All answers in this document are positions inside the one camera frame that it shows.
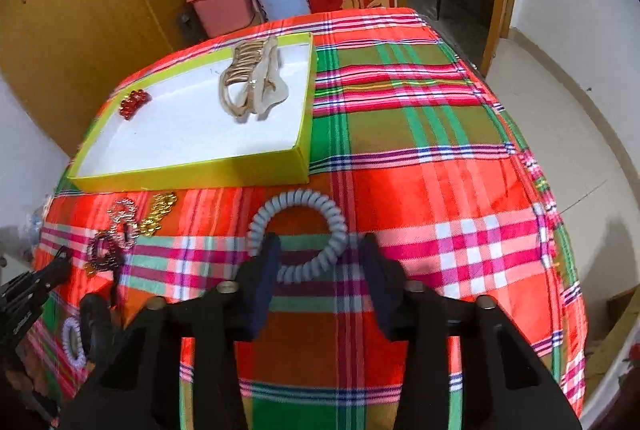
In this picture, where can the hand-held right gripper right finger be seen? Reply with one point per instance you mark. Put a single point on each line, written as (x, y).
(380, 282)

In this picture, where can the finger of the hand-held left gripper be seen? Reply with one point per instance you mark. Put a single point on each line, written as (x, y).
(52, 270)

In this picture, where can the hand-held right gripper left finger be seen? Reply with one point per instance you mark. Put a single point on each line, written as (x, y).
(262, 282)

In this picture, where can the black wristband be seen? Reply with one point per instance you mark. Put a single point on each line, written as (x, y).
(95, 325)

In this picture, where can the rhinestone hair clip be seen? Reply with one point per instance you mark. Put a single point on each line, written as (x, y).
(121, 212)

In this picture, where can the yellow-green cardboard box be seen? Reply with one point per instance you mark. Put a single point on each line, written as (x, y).
(175, 135)

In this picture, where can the clear plastic bag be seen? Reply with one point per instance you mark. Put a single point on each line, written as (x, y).
(37, 222)

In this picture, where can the red plaid tablecloth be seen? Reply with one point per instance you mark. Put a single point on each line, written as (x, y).
(425, 210)

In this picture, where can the white floral cloth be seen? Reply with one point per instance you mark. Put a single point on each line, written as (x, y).
(620, 375)

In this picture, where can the wooden wardrobe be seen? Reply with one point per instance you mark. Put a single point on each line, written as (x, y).
(75, 10)

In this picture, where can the pink plastic bin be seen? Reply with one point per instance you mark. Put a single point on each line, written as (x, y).
(225, 10)

